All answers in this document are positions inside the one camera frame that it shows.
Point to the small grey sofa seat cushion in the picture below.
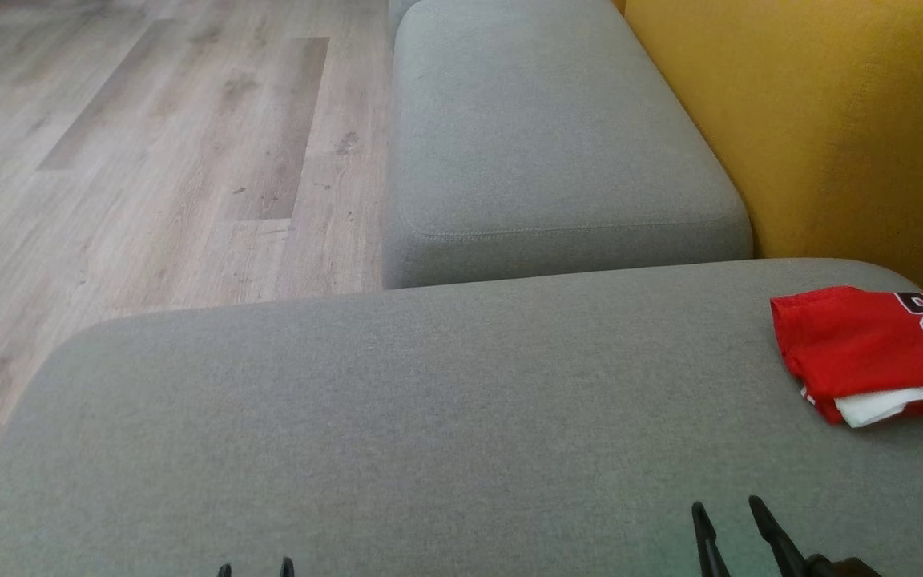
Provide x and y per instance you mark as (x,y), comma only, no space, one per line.
(550,136)

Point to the large grey sofa seat cushion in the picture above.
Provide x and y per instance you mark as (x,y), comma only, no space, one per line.
(429,401)

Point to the yellow sofa back cushion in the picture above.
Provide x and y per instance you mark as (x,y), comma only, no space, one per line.
(830,120)

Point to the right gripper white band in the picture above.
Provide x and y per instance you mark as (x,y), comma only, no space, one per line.
(846,569)

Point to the red jersey with black number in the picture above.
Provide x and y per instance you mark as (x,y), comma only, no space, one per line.
(854,336)

